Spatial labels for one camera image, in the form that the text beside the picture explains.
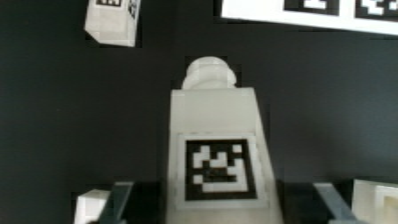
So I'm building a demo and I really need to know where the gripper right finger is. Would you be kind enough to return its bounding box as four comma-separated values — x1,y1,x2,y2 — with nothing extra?
277,180,363,224

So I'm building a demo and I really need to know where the white sheet with tags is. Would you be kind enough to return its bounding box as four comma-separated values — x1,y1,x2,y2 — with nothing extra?
221,0,398,36

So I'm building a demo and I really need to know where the white U-shaped obstacle fence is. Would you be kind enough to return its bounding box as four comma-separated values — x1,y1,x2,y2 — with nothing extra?
73,179,398,224

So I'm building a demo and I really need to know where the white table leg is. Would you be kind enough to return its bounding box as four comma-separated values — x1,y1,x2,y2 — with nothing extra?
84,0,141,47
166,56,285,224

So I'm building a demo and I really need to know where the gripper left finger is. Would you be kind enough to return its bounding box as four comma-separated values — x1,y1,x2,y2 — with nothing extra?
87,181,166,224

